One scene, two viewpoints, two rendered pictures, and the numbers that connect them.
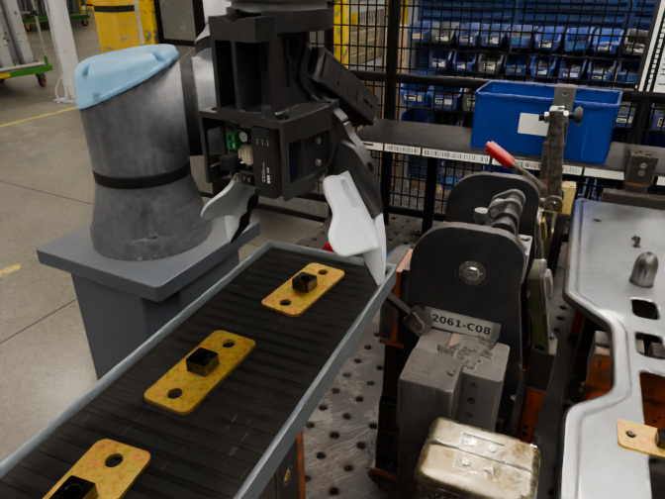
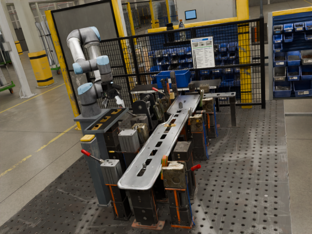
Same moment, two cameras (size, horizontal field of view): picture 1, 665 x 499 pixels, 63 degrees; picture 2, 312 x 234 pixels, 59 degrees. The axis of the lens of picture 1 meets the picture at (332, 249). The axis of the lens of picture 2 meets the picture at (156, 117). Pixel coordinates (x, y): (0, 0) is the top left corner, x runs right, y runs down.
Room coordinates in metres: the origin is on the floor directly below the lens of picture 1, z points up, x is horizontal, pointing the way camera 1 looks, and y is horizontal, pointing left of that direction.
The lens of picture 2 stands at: (-1.40, -0.17, 1.77)
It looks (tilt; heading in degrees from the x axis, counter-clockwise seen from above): 21 degrees down; 358
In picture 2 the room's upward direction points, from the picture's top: 10 degrees counter-clockwise
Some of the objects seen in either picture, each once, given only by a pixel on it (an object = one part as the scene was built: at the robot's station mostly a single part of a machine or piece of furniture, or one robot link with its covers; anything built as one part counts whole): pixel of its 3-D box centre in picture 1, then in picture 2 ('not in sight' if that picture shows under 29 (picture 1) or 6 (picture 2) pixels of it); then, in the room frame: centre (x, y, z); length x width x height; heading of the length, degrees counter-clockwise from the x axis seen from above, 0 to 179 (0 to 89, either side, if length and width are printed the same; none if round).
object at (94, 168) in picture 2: not in sight; (97, 172); (0.07, 0.18, 0.92); 0.08 x 0.08 x 0.44; 67
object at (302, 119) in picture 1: (277, 101); (108, 89); (0.39, 0.04, 1.33); 0.09 x 0.08 x 0.12; 149
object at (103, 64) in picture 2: not in sight; (103, 65); (0.40, 0.04, 1.49); 0.09 x 0.08 x 0.11; 14
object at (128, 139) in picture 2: not in sight; (133, 161); (0.15, -0.04, 0.90); 0.13 x 0.10 x 0.41; 67
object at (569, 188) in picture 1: (547, 271); (174, 112); (0.93, -0.42, 0.88); 0.04 x 0.04 x 0.36; 67
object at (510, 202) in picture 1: (466, 372); (148, 126); (0.56, -0.18, 0.94); 0.18 x 0.13 x 0.49; 157
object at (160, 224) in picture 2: not in sight; (143, 203); (-0.20, -0.08, 0.84); 0.18 x 0.06 x 0.29; 67
